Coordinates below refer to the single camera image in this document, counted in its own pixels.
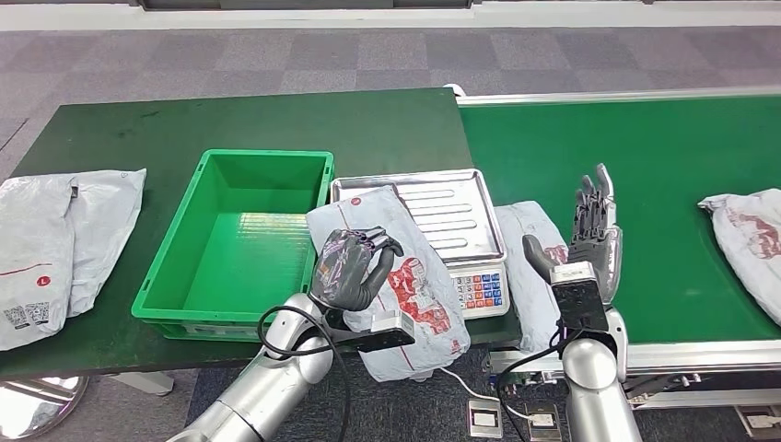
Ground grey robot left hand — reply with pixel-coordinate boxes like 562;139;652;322
309;227;405;312

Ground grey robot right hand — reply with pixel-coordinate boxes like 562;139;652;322
521;162;624;307

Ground grey parcel with red print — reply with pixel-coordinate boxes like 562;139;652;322
493;200;572;355
697;189;781;328
305;184;472;384

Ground green conveyor belt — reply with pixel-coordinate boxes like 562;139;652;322
444;83;781;428

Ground metal floor socket box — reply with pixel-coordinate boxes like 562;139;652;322
525;402;563;442
735;405;781;440
467;399;506;439

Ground plain grey parcel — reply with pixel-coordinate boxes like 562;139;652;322
66;168;147;319

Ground grey parcel with QR code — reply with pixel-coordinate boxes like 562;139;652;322
0;175;79;352

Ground green plastic crate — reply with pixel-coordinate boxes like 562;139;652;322
131;148;335;343

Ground white scale with steel tray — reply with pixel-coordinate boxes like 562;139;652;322
329;169;511;321

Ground white table foot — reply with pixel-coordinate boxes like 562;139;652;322
106;370;176;397

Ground round chrome base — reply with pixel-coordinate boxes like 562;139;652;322
0;375;91;440

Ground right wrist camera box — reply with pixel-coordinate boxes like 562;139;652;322
549;260;612;333

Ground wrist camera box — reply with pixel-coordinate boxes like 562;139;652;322
549;260;612;333
329;308;418;355

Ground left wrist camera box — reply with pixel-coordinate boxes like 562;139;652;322
329;308;418;355

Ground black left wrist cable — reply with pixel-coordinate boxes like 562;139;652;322
256;305;354;442

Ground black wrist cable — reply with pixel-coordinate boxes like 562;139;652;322
256;305;354;442
495;326;568;442

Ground white power cable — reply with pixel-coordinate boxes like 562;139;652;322
438;366;538;424

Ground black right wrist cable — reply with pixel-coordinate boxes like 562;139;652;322
495;326;568;442

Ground dark wall base panel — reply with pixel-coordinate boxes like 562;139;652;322
138;0;474;10

